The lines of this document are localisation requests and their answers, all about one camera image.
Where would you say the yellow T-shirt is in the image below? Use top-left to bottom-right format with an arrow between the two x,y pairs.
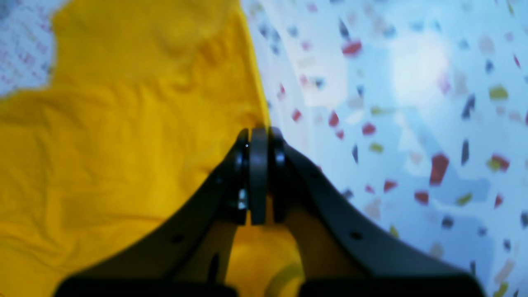
0,0 -> 306,297

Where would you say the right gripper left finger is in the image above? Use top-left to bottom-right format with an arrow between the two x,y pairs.
54,128 -> 269,297

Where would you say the terrazzo patterned table cloth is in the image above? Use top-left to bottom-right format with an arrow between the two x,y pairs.
0,0 -> 528,297

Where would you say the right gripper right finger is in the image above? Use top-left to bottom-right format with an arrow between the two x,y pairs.
268,127 -> 484,297

